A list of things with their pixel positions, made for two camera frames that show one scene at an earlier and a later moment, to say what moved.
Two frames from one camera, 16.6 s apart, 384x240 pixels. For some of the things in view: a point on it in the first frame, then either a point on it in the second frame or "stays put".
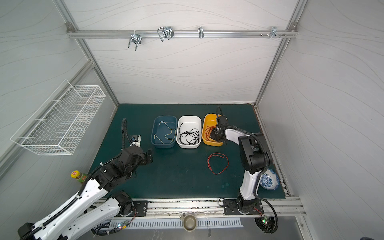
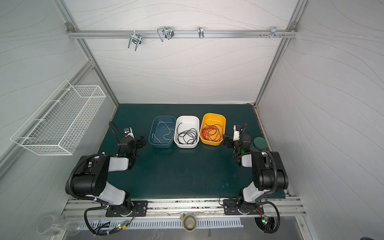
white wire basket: [63, 122] stays put
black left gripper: [145, 161] to [138, 141]
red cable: [207, 131] stays put
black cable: [191, 137] stays put
